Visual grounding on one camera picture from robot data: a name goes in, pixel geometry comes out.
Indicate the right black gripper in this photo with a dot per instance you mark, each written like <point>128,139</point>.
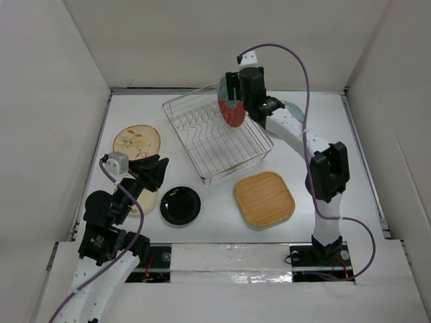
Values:
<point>234,82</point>

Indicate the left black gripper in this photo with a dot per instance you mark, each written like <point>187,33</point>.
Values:
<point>152,175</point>

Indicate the red and teal plate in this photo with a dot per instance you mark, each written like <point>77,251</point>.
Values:
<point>232,110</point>

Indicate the light green flower plate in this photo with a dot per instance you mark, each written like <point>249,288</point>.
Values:
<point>281,119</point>

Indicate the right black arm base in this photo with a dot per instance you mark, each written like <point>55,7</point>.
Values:
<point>308,267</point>

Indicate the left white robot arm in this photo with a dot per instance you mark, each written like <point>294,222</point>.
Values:
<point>112,245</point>

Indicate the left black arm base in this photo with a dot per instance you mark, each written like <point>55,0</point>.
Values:
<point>156,268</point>

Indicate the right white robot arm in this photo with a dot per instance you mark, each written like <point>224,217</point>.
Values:
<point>326,163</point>

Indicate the plain beige plate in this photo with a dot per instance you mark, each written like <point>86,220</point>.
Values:
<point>148,200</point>

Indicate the beige bird pattern plate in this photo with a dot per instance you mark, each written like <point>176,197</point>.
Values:
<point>137,142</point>

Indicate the black round plate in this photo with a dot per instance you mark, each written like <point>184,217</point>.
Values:
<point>180,205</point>

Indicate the square woven bamboo tray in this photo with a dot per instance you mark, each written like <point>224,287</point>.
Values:
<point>264,199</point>

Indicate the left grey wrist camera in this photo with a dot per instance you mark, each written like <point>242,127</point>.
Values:
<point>116,163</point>

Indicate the silver wire dish rack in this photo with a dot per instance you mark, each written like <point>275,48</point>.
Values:
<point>215,149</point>

